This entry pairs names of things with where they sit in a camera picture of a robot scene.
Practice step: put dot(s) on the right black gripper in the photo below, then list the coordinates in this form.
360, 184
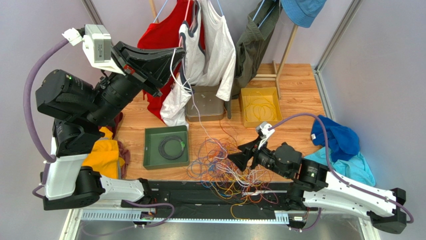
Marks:
254, 154

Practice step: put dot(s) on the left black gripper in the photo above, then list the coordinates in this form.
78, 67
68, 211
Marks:
148, 69

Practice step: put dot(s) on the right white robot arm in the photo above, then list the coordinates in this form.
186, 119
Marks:
315, 186

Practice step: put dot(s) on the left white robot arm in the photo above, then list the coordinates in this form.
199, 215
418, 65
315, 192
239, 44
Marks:
80, 109

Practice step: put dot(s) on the red hanging shirt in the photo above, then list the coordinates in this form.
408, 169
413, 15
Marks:
164, 35

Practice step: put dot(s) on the yellow plastic tray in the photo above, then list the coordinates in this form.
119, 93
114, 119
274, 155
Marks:
259, 105

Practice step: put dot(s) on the white hanging tank top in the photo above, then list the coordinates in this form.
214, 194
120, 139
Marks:
209, 62

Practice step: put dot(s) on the wooden clothes rack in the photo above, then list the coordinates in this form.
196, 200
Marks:
277, 71

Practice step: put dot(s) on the green plastic tray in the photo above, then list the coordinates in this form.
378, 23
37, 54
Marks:
166, 147

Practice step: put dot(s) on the dark blue towel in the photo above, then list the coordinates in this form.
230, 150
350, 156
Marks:
343, 142

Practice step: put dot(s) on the yellow cloth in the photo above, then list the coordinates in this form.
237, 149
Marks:
106, 156

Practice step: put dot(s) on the olive green hanging garment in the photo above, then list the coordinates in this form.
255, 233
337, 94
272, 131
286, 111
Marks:
253, 43

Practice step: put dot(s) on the cyan cloth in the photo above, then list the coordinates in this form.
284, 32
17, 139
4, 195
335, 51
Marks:
356, 168

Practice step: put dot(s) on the blue bucket hat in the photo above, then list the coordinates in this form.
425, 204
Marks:
302, 12

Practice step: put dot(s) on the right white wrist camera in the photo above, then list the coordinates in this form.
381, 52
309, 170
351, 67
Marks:
264, 131

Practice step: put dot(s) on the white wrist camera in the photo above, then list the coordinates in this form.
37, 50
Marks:
264, 131
98, 48

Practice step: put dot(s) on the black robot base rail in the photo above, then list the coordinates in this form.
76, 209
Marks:
193, 203

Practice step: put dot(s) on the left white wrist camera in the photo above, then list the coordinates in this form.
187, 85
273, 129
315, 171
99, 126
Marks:
98, 48

